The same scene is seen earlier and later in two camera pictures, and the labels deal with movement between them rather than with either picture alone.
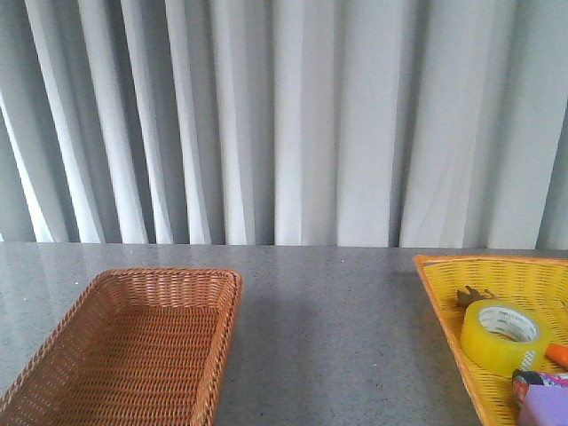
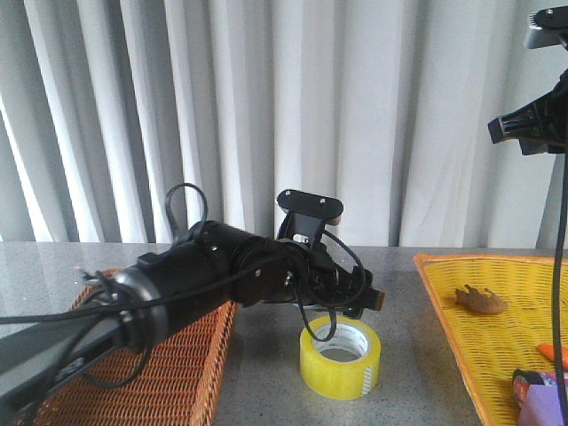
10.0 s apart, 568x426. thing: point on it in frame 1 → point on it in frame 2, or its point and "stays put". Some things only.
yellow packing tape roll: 497,335 → 347,366
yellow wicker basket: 538,284 stays put
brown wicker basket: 132,347 stays put
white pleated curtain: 323,123 stays put
